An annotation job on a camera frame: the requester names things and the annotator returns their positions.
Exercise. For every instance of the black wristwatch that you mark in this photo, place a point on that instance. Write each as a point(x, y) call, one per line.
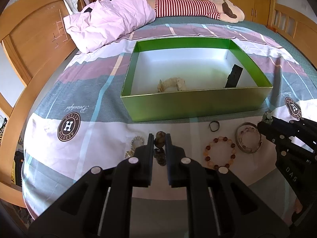
point(234, 75)

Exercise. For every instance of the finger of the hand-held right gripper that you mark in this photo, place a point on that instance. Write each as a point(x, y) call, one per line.
point(270, 131)
point(284, 122)

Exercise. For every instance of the green cardboard box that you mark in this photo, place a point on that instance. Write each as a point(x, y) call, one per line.
point(188, 104)

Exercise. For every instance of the pink pillow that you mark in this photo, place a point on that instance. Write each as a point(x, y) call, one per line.
point(111, 17)

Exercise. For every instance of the dark clothing pile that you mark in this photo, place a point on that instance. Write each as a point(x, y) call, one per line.
point(18, 166)

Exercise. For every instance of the printed bedsheet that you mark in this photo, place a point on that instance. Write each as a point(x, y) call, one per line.
point(99, 79)

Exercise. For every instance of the person's right hand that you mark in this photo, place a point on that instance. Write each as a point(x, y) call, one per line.
point(299, 205)

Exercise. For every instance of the silver bangle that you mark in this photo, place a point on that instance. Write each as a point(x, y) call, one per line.
point(237, 138)

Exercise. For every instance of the wooden headboard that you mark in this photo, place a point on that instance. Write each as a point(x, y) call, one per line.
point(32, 29)

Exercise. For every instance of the striped plush toy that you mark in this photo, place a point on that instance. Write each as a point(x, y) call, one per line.
point(188, 7)

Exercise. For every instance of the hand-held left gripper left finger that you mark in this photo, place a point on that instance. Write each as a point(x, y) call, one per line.
point(150, 153)

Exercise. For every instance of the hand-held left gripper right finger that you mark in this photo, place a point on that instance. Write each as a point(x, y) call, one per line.
point(170, 158)

